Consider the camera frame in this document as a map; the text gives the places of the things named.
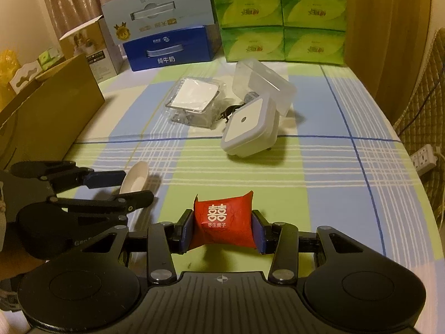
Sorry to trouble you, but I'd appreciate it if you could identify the yellow plastic bag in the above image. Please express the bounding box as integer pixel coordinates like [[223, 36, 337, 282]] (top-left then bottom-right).
[[0, 49, 19, 89]]

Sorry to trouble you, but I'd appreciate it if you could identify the light blue milk carton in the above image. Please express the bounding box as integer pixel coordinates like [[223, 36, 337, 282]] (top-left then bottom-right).
[[102, 0, 218, 46]]

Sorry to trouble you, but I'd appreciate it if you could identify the white cardboard with cutout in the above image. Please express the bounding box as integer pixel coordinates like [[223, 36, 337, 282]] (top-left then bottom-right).
[[9, 60, 40, 96]]

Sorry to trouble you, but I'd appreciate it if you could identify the white spoon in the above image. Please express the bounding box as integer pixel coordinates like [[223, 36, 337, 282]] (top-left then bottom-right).
[[120, 162, 151, 195]]

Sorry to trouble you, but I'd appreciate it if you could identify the wooden wardrobe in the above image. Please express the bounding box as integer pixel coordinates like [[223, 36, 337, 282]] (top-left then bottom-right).
[[342, 0, 433, 126]]

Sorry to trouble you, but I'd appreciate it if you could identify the clear packet with white card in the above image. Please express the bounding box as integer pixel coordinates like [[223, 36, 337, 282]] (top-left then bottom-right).
[[164, 76, 223, 127]]

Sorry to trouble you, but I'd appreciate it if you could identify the beige product box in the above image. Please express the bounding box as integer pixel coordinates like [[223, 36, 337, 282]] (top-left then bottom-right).
[[58, 14, 126, 84]]

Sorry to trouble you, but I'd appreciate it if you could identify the stack of green tissue packs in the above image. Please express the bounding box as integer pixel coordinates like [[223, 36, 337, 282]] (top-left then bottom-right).
[[207, 0, 346, 67]]

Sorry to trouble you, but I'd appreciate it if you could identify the green tissue box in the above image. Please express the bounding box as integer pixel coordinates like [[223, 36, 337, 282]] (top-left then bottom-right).
[[38, 48, 65, 72]]

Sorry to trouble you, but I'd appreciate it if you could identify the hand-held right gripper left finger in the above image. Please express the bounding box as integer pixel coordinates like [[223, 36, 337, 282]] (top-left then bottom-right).
[[75, 210, 195, 284]]

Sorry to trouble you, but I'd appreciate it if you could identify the white night light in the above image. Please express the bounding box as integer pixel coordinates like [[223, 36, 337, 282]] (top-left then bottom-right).
[[221, 98, 280, 159]]

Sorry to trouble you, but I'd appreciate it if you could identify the chair with quilted cover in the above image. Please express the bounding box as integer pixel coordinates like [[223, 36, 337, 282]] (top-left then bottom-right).
[[393, 28, 445, 223]]

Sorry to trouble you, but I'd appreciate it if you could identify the white power strip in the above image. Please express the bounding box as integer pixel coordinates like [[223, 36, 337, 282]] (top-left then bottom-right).
[[409, 145, 438, 177]]

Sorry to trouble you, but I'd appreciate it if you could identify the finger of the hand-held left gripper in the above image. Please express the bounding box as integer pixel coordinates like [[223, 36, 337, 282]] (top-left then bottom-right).
[[47, 191, 154, 222], [10, 161, 126, 192]]

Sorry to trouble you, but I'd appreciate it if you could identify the brown cardboard box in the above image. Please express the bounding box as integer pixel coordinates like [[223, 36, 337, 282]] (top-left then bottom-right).
[[0, 54, 105, 175]]

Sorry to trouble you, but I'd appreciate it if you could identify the dark blue milk carton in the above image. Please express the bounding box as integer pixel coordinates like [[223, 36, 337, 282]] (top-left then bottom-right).
[[123, 24, 223, 72]]

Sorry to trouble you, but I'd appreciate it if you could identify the plaid cloth covered desktop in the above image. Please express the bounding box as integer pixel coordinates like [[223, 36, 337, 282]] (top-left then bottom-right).
[[0, 56, 444, 272]]

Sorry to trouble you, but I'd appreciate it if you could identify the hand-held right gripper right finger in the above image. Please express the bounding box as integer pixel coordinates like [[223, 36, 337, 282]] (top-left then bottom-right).
[[251, 209, 374, 284]]

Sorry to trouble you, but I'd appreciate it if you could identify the clear plastic box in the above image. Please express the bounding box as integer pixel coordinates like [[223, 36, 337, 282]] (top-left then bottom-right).
[[232, 60, 297, 117]]

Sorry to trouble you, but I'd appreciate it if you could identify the black cable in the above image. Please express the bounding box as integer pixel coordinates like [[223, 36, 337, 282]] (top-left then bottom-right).
[[217, 102, 244, 123]]

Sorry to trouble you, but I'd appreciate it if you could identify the beige curtain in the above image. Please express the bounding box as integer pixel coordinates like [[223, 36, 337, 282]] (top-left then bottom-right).
[[36, 0, 115, 42]]

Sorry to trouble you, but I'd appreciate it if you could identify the red candy packet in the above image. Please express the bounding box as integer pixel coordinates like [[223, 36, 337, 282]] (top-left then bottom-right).
[[191, 191, 256, 249]]

